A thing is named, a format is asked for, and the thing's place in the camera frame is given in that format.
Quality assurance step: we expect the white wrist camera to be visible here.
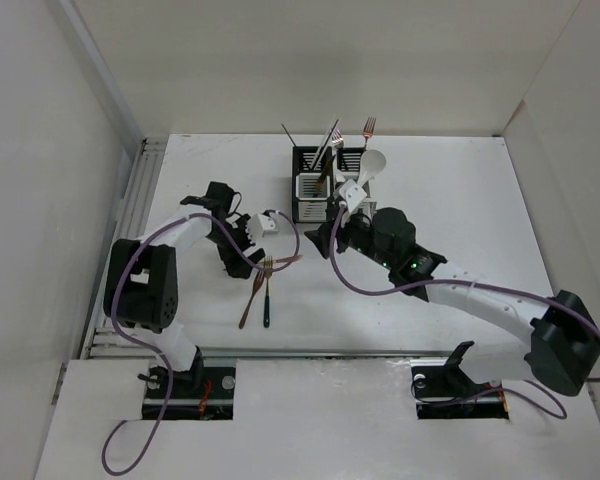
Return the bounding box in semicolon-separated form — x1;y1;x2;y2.
247;213;280;239
336;179;367;214

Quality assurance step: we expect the black chopstick long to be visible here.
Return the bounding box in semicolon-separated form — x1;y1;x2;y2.
310;119;341;171

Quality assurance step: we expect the brown wooden fork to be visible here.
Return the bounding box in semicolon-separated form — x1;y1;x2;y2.
238;271;265;329

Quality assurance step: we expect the copper rose-gold fork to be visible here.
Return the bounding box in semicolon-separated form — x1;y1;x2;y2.
362;116;377;150

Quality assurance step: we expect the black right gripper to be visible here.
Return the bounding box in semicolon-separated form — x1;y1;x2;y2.
304;206;396;270

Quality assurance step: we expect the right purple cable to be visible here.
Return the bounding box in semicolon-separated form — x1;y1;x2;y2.
329;199;600;421

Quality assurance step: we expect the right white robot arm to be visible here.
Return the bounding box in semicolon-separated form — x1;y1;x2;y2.
305;208;600;397

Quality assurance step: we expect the white slotted utensil container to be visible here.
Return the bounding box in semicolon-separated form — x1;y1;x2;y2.
335;150;386;227

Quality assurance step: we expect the silver steel fork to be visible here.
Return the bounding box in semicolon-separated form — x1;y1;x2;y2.
331;128;344;150

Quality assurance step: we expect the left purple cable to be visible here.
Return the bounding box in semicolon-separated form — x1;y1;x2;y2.
102;210;301;476

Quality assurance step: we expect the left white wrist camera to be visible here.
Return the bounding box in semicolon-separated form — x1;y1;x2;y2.
247;213;280;239

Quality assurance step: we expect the purple cable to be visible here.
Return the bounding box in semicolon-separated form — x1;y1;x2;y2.
329;199;600;421
102;210;301;476

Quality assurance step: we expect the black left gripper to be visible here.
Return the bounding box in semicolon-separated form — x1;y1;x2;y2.
207;215;264;278

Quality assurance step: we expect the large white ceramic spoon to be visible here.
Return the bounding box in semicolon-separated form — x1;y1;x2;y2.
356;150;387;187

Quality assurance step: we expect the gold knife black handle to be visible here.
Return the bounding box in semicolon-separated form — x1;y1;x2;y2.
314;153;336;197

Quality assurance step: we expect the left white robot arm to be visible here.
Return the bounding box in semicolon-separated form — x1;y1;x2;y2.
103;184;264;397

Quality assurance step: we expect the black chopstick short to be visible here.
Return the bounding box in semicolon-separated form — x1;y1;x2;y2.
281;123;304;165

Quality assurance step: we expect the copper rose-gold knife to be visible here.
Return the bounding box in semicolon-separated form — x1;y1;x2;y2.
258;254;303;269

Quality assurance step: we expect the gold fork black handle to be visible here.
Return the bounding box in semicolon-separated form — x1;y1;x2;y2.
263;256;273;329

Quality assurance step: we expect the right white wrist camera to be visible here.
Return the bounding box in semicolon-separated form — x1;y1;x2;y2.
336;179;367;214

